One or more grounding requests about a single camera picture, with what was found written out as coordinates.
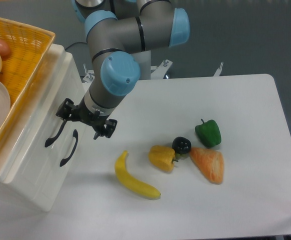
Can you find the yellow woven basket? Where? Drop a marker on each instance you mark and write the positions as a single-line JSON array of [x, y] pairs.
[[29, 45]]

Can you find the white drawer cabinet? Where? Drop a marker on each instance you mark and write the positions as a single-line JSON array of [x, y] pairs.
[[31, 97]]

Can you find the black round toy fruit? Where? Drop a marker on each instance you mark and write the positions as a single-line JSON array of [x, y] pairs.
[[181, 145]]

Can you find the yellow bell pepper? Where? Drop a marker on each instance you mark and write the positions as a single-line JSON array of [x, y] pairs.
[[162, 157]]

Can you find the green bell pepper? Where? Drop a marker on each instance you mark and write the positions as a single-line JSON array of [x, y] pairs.
[[208, 133]]

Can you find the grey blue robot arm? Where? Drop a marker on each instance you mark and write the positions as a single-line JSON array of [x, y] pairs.
[[112, 42]]

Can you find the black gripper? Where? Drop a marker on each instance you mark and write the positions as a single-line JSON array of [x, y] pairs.
[[102, 126]]

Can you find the yellow banana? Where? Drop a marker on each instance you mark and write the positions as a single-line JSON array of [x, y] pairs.
[[131, 183]]

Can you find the pink peach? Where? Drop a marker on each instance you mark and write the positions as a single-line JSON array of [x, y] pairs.
[[4, 49]]

